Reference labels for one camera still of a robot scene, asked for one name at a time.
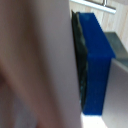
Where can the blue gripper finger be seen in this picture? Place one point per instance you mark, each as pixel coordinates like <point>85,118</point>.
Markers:
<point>97,66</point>

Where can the dark brown drawer cabinet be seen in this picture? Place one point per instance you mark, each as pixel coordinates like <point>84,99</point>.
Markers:
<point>33,63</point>

